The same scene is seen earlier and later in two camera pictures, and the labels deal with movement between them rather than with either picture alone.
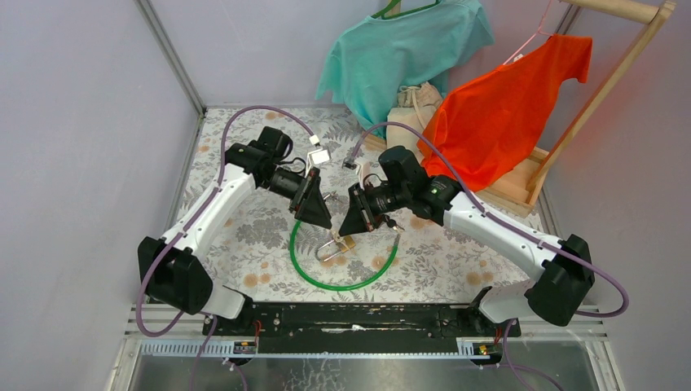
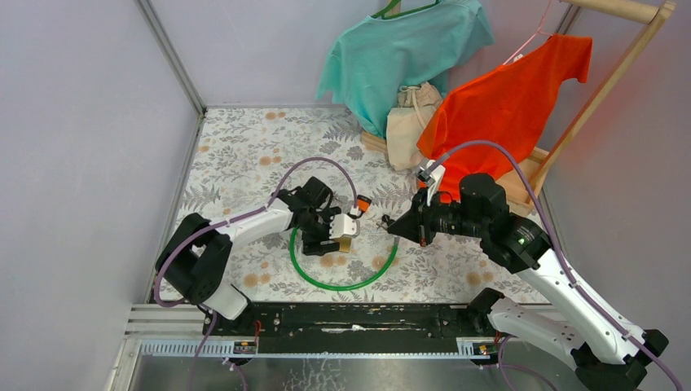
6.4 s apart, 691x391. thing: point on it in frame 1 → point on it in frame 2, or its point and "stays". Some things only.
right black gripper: [360, 217] → [409, 226]
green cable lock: [349, 288] stays
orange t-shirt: [489, 125] stays
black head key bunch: [391, 223] stays
